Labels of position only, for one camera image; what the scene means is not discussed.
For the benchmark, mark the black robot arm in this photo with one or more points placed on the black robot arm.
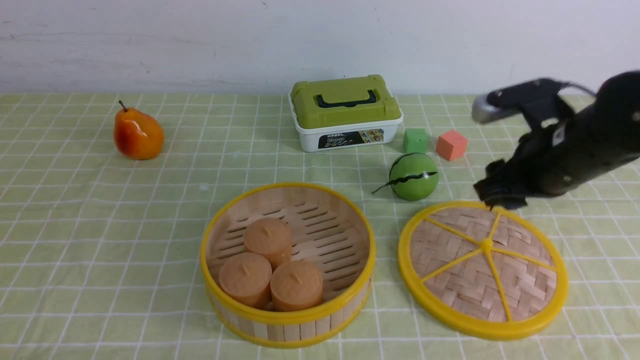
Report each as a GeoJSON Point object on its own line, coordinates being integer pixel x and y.
{"type": "Point", "coordinates": [618, 102]}

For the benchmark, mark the pink foam cube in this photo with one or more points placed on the pink foam cube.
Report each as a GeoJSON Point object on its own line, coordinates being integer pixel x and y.
{"type": "Point", "coordinates": [451, 145]}

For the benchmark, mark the green toy watermelon ball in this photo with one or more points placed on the green toy watermelon ball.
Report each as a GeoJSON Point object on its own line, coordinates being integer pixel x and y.
{"type": "Point", "coordinates": [412, 177]}

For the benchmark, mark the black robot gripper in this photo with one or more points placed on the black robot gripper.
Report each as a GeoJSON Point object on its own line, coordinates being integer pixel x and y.
{"type": "Point", "coordinates": [547, 164]}

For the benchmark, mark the yellow woven bamboo steamer lid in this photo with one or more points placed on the yellow woven bamboo steamer lid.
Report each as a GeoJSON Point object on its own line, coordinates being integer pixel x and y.
{"type": "Point", "coordinates": [483, 272]}

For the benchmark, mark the green foam cube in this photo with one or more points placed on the green foam cube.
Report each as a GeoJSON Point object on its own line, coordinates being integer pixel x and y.
{"type": "Point", "coordinates": [415, 140]}

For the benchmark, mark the green lidded white storage box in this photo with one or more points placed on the green lidded white storage box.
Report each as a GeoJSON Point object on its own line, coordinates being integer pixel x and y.
{"type": "Point", "coordinates": [344, 113]}

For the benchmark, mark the yellow bamboo steamer basket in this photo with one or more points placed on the yellow bamboo steamer basket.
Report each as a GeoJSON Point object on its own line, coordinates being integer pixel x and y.
{"type": "Point", "coordinates": [328, 230]}

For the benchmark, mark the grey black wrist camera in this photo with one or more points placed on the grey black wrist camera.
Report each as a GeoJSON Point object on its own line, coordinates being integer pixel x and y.
{"type": "Point", "coordinates": [537, 100]}

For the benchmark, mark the brown toy bun right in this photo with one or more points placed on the brown toy bun right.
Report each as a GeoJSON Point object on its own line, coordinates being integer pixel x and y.
{"type": "Point", "coordinates": [295, 286]}

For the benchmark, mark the brown toy bun back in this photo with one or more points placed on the brown toy bun back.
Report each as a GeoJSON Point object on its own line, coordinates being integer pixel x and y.
{"type": "Point", "coordinates": [271, 238]}

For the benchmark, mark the orange toy pear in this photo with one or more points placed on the orange toy pear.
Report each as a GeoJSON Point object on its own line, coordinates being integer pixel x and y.
{"type": "Point", "coordinates": [136, 134]}

